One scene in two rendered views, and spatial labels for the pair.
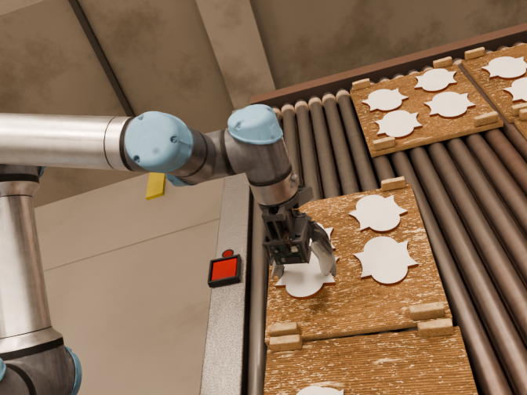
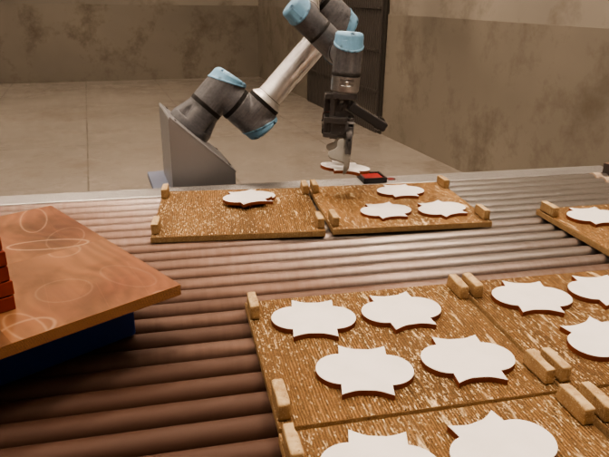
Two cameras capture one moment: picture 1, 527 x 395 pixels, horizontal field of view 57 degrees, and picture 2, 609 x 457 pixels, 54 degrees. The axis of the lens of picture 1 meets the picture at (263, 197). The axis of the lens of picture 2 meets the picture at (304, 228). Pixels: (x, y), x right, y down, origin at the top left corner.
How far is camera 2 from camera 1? 145 cm
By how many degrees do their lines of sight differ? 58
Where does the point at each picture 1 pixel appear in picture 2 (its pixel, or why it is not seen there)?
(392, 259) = (384, 211)
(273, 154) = (337, 56)
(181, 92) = not seen: outside the picture
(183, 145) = (294, 13)
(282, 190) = (334, 82)
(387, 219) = (433, 210)
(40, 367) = (251, 104)
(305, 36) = not seen: outside the picture
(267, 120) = (343, 34)
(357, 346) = (306, 206)
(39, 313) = (274, 89)
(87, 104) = not seen: outside the picture
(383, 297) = (349, 212)
